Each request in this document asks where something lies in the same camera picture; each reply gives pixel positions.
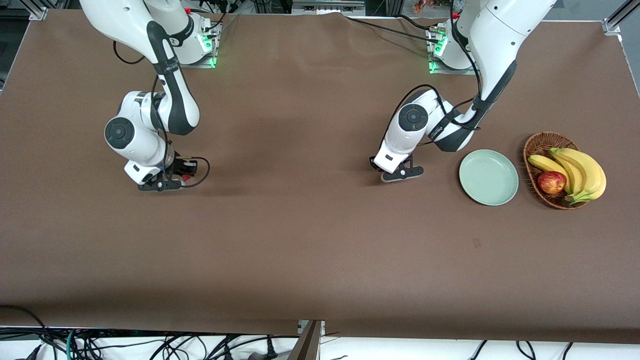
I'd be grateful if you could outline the dark metal beam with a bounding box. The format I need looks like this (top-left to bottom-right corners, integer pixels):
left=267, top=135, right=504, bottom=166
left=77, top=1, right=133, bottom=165
left=288, top=320, right=322, bottom=360

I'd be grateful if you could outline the long black table cable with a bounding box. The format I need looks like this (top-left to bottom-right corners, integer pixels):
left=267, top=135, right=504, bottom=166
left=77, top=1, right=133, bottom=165
left=345, top=15, right=443, bottom=45

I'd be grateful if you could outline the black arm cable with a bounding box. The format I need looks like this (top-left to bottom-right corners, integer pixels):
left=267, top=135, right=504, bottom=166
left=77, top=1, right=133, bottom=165
left=387, top=0, right=484, bottom=147
left=112, top=40, right=211, bottom=189

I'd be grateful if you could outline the aluminium frame profile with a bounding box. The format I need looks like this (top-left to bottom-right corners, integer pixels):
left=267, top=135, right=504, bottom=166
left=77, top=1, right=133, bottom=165
left=20, top=0, right=50, bottom=21
left=602, top=0, right=640, bottom=37

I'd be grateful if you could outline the silver metal bracket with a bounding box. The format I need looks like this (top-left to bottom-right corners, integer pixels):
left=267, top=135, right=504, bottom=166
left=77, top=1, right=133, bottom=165
left=297, top=319, right=326, bottom=337

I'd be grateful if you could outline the brown table cover sheet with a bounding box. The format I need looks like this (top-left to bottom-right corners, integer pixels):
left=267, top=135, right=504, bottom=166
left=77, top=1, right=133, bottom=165
left=0, top=9, right=640, bottom=346

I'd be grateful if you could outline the silver equipment box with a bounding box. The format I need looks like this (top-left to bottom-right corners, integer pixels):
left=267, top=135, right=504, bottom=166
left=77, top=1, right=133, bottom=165
left=291, top=0, right=367, bottom=16

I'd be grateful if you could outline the red apple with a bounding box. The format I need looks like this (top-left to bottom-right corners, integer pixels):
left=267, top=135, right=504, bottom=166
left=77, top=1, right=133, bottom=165
left=537, top=171, right=568, bottom=195

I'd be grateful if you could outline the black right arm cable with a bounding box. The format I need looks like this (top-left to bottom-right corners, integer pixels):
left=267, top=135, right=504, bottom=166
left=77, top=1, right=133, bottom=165
left=112, top=40, right=211, bottom=189

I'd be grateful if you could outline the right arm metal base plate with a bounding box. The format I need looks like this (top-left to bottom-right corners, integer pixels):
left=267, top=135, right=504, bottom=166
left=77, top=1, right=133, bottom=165
left=164, top=22, right=221, bottom=69

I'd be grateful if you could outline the black cable bundle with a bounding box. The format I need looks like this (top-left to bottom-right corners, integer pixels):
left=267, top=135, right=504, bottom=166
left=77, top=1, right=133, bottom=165
left=75, top=331, right=301, bottom=360

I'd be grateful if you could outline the pale green plate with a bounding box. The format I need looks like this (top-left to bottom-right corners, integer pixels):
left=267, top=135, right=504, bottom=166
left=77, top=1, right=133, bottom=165
left=459, top=149, right=520, bottom=207

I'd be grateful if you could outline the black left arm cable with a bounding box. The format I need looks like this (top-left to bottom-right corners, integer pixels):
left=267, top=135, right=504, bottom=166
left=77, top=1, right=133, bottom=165
left=387, top=0, right=484, bottom=147

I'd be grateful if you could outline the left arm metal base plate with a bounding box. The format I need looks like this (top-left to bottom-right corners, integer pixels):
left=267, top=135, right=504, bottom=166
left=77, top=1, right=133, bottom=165
left=428, top=27, right=482, bottom=76

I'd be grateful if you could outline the small yellow banana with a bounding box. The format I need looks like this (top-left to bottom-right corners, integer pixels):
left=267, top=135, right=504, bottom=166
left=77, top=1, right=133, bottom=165
left=528, top=155, right=572, bottom=194

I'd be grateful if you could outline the black looping floor cable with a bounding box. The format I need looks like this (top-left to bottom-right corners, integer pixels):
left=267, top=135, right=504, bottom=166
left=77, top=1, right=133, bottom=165
left=0, top=304, right=60, bottom=360

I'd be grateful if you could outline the large yellow banana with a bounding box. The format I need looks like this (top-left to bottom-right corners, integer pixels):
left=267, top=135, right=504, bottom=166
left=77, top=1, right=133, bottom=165
left=552, top=148, right=607, bottom=205

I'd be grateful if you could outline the brown wicker basket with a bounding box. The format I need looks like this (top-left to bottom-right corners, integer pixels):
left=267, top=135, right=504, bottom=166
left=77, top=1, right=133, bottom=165
left=523, top=131, right=601, bottom=210

